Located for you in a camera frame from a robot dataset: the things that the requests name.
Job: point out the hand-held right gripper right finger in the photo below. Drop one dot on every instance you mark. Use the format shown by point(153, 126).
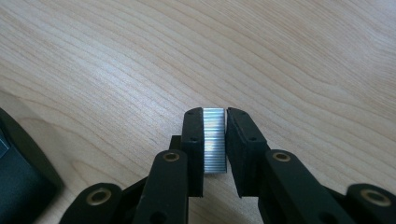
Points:
point(244, 146)

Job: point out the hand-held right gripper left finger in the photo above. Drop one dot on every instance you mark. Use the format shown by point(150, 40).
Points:
point(194, 146)

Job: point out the silver staple strip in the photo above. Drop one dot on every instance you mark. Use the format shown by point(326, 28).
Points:
point(214, 140)

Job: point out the black stapler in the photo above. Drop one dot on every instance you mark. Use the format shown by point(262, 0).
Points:
point(21, 180)

